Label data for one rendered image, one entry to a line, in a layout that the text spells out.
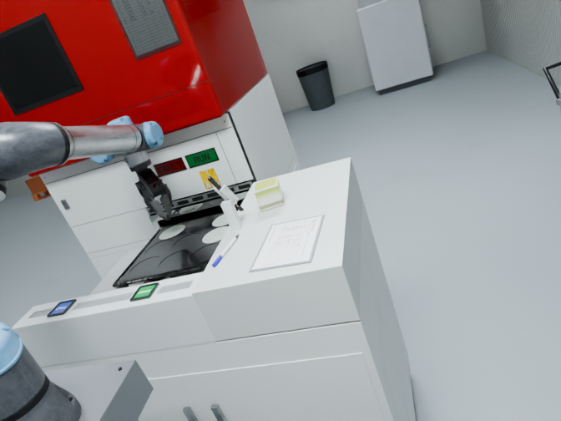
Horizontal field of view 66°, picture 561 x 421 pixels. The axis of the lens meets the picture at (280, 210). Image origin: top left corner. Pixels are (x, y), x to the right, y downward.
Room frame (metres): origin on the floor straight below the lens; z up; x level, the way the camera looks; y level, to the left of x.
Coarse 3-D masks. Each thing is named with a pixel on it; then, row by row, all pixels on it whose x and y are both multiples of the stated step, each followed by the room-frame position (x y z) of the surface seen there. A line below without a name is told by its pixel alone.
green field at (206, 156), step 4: (204, 152) 1.49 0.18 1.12; (208, 152) 1.48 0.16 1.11; (212, 152) 1.48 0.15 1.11; (188, 156) 1.51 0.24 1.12; (192, 156) 1.50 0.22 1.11; (196, 156) 1.50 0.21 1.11; (200, 156) 1.49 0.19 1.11; (204, 156) 1.49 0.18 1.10; (208, 156) 1.48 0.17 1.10; (212, 156) 1.48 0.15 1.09; (216, 156) 1.47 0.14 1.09; (188, 160) 1.51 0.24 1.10; (192, 160) 1.50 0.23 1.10; (196, 160) 1.50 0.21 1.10; (200, 160) 1.49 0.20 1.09; (204, 160) 1.49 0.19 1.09; (208, 160) 1.48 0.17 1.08; (212, 160) 1.48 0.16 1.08; (192, 164) 1.50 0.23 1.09; (196, 164) 1.50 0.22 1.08; (200, 164) 1.49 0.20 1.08
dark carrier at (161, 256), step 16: (176, 224) 1.50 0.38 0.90; (192, 224) 1.45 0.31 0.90; (208, 224) 1.39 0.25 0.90; (160, 240) 1.41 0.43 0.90; (176, 240) 1.35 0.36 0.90; (192, 240) 1.31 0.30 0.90; (144, 256) 1.32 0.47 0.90; (160, 256) 1.27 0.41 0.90; (176, 256) 1.23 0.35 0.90; (192, 256) 1.18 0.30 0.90; (208, 256) 1.14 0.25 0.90; (128, 272) 1.24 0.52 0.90; (144, 272) 1.20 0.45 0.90; (160, 272) 1.16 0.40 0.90
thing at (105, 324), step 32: (128, 288) 1.01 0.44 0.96; (160, 288) 0.94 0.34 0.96; (192, 288) 0.88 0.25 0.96; (32, 320) 1.03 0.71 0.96; (64, 320) 0.97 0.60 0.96; (96, 320) 0.94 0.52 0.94; (128, 320) 0.92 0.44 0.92; (160, 320) 0.89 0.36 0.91; (192, 320) 0.86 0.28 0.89; (32, 352) 1.03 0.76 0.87; (64, 352) 0.99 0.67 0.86; (96, 352) 0.96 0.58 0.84; (128, 352) 0.93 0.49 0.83
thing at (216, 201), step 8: (240, 192) 1.46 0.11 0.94; (208, 200) 1.50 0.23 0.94; (216, 200) 1.49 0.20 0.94; (224, 200) 1.48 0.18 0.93; (176, 208) 1.55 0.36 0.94; (184, 208) 1.53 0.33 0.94; (192, 208) 1.52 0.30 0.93; (200, 208) 1.51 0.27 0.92; (152, 216) 1.57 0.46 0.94; (160, 224) 1.58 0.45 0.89
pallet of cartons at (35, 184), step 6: (30, 180) 7.83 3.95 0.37; (36, 180) 7.81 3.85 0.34; (42, 180) 7.78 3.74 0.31; (30, 186) 7.85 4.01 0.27; (36, 186) 7.82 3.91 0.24; (42, 186) 7.80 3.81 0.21; (36, 192) 7.84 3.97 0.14; (42, 192) 7.81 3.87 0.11; (48, 192) 8.14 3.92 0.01; (36, 198) 7.84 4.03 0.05; (42, 198) 7.82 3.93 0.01
